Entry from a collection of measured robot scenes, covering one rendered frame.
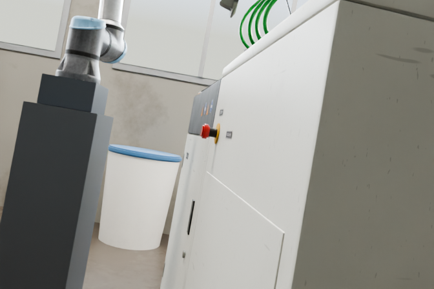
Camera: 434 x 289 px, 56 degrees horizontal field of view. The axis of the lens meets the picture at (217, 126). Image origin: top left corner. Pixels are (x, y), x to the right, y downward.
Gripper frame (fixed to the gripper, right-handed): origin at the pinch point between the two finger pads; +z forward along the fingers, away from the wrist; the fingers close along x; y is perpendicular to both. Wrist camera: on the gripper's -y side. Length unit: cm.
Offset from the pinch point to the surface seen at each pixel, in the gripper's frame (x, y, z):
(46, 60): -188, 108, 8
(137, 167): -119, 25, 71
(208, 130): 45, 8, 43
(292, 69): 93, 5, 34
